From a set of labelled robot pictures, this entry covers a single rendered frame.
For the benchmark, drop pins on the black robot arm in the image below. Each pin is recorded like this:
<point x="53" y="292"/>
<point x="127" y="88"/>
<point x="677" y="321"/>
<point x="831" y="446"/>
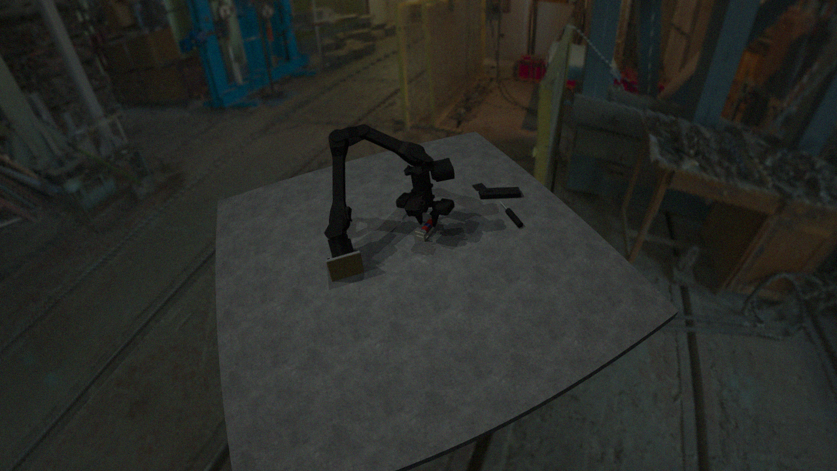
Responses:
<point x="413" y="154"/>

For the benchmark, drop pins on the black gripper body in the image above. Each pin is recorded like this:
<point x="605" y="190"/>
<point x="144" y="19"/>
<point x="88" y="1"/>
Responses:
<point x="442" y="207"/>

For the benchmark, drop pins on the black rectangular bar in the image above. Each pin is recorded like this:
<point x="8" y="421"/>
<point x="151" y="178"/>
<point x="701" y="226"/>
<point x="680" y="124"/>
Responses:
<point x="500" y="193"/>

